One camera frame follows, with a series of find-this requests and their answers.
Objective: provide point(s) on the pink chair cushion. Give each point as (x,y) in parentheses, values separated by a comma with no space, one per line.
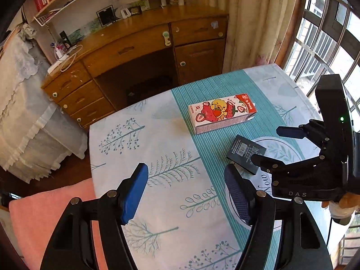
(33,219)

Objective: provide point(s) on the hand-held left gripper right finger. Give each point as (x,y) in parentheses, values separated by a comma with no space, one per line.
(237,194)

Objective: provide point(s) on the round floral placemat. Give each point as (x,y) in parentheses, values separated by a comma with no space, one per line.
(281,149)

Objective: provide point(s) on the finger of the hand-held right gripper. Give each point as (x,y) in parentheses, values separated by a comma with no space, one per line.
(289,132)
(261,160)

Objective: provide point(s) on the steel window grille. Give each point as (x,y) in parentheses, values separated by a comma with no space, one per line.
(326,33)

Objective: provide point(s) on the brown wooden window frame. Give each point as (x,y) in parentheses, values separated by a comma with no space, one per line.
(299,11)

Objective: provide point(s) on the white green drawer lock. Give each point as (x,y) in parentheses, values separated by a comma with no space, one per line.
(166,38)

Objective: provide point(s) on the black upright device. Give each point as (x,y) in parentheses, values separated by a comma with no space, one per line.
(65,39)

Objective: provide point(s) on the strawberry print drink box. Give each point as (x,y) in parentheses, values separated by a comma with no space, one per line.
(219,115)

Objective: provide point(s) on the person's right hand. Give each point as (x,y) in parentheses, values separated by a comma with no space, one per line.
(347,201)

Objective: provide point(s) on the black picture frame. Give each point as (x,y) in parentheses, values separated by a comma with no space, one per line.
(106,15)

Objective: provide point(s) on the wooden desk with drawers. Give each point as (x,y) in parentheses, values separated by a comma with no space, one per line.
(135,33)

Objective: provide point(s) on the small photo frame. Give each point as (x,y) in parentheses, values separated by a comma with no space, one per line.
(135,10)

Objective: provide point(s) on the black box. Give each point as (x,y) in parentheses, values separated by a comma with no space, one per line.
(242,152)

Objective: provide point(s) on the white desk gadget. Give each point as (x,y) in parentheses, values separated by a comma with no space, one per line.
(125,12)

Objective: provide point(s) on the beige curtain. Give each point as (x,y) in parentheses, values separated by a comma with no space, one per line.
(253,19)

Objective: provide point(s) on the furniture under white lace cover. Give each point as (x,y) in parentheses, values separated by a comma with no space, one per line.
(25,112)

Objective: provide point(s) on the white power strip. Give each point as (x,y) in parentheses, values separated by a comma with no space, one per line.
(57,64)

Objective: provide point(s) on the white charger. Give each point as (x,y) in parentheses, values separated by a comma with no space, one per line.
(59,52)

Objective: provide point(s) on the small white doll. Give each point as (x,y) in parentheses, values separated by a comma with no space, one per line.
(28,31)

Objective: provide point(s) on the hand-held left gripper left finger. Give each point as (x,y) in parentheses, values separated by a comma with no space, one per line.
(135,194)

